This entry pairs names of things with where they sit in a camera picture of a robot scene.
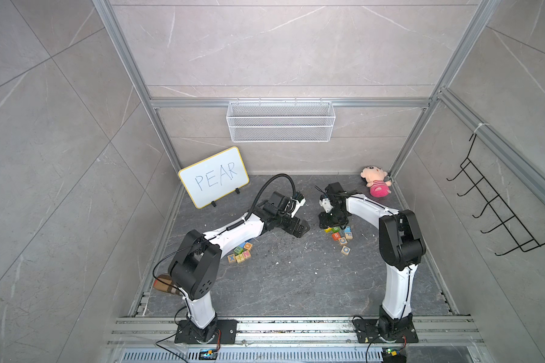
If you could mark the wooden O letter block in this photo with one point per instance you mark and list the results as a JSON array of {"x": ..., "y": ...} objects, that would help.
[{"x": 346, "y": 250}]

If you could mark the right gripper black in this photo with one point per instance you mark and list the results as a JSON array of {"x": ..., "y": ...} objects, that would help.
[{"x": 325, "y": 222}]

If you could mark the black wire hook rack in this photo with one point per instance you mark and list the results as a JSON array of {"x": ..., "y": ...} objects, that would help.
[{"x": 495, "y": 205}]

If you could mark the white wire mesh basket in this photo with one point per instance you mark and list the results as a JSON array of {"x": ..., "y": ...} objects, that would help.
[{"x": 280, "y": 121}]

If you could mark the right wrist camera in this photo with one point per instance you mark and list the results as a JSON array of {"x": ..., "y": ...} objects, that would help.
[{"x": 326, "y": 204}]

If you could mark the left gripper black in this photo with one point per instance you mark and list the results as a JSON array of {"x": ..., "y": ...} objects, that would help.
[{"x": 302, "y": 229}]

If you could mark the whiteboard with yellow frame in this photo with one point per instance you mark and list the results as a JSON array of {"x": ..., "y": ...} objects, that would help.
[{"x": 215, "y": 177}]

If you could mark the plaid brown pouch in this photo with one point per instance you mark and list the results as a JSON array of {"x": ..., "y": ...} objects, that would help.
[{"x": 164, "y": 283}]

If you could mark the aluminium rail front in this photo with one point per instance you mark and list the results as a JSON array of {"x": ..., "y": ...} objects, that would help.
[{"x": 431, "y": 331}]

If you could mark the pink plush doll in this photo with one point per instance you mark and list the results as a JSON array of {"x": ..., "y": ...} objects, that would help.
[{"x": 376, "y": 181}]

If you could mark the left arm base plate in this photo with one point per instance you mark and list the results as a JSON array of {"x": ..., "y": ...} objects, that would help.
[{"x": 218, "y": 331}]

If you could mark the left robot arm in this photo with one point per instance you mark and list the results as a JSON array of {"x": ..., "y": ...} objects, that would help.
[{"x": 195, "y": 265}]

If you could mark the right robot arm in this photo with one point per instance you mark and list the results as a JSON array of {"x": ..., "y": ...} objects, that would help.
[{"x": 400, "y": 245}]

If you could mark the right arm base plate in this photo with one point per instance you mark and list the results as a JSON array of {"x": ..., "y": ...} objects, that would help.
[{"x": 368, "y": 331}]

